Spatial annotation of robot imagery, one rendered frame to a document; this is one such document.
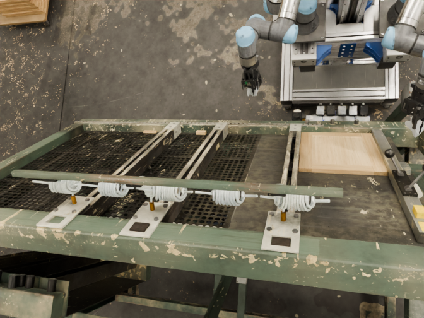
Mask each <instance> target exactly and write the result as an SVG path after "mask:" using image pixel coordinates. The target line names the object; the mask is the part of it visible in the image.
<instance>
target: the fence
mask: <svg viewBox="0 0 424 318"><path fill-rule="evenodd" d="M371 134H372V136H373V139H374V141H375V144H376V145H377V147H378V149H379V152H380V154H381V157H382V159H383V161H384V163H385V165H386V167H387V170H388V172H389V174H388V176H389V179H390V181H391V184H392V186H393V188H394V190H395V192H396V195H397V197H398V199H399V202H400V203H401V206H402V208H403V211H404V213H405V215H406V217H407V220H408V222H409V225H410V227H411V229H412V231H413V233H414V236H415V238H416V241H417V242H418V243H424V231H422V230H421V227H420V225H419V223H418V222H424V219H423V218H416V217H415V215H414V213H413V205H419V206H422V204H421V202H420V200H419V198H418V197H410V196H403V195H402V193H401V191H400V189H399V187H398V184H397V182H396V180H395V178H394V176H393V174H392V170H396V168H395V166H394V164H393V162H392V160H391V159H390V158H387V157H386V156H385V155H384V152H385V150H386V149H392V148H391V146H390V145H389V143H388V141H387V139H386V137H385V136H384V133H383V132H382V130H372V132H371ZM393 158H394V160H395V161H396V163H397V165H398V167H399V169H400V170H403V169H402V167H401V165H400V163H399V161H398V159H397V158H396V156H395V155H394V157H393Z"/></svg>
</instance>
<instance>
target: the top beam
mask: <svg viewBox="0 0 424 318"><path fill-rule="evenodd" d="M49 213H51V212H45V211H32V210H24V209H11V208H0V247H8V248H14V249H23V250H32V251H38V252H47V253H53V254H62V255H67V256H77V257H86V258H92V259H101V260H107V261H116V262H126V263H131V264H140V265H146V266H155V267H161V268H170V269H179V270H185V271H195V272H200V273H209V274H219V275H224V276H234V277H239V278H248V279H254V280H263V281H273V282H278V283H288V284H293V285H303V286H312V287H318V288H327V289H332V290H342V291H348V292H357V293H366V294H371V295H381V296H387V297H396V298H405V299H411V300H420V301H424V247H420V246H413V245H399V244H387V243H379V242H366V241H358V240H345V239H338V238H324V237H311V236H304V235H300V241H299V253H298V254H296V253H289V252H277V251H271V250H261V246H262V240H263V236H264V232H257V231H249V230H236V229H229V228H215V227H202V226H195V225H181V224H175V223H161V222H160V223H159V224H158V226H157V228H156V229H155V231H154V232H153V234H152V235H151V237H150V238H143V237H132V236H125V235H119V233H120V232H121V230H122V229H123V228H124V227H125V225H126V224H127V223H128V222H129V220H127V219H120V218H107V217H99V216H86V215H77V216H76V217H74V219H73V220H71V221H70V222H69V223H68V224H67V225H66V226H65V227H64V228H63V229H60V228H49V227H37V226H36V224H37V223H38V222H39V221H41V220H42V219H43V218H45V217H46V216H47V215H48V214H49Z"/></svg>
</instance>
